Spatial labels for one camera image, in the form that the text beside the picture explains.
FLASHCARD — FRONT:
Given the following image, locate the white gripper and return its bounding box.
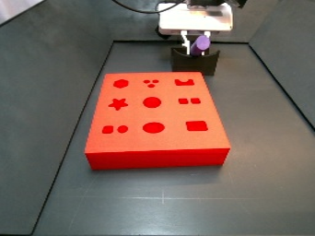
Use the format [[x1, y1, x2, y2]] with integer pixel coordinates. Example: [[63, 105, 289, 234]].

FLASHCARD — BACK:
[[158, 3, 233, 55]]

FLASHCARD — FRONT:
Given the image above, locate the purple cylinder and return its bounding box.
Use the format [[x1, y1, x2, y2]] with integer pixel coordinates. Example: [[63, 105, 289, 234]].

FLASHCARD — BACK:
[[190, 35, 211, 56]]

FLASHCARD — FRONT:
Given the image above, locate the red shape sorter box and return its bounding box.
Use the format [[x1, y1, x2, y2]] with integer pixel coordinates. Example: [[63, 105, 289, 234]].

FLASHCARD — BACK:
[[86, 72, 230, 170]]

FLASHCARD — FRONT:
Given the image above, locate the black cable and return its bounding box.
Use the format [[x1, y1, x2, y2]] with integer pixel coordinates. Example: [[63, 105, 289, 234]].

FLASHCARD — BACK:
[[111, 0, 186, 15]]

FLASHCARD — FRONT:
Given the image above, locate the black curved holder stand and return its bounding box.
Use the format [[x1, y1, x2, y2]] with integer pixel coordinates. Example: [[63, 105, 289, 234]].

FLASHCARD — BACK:
[[171, 47, 221, 76]]

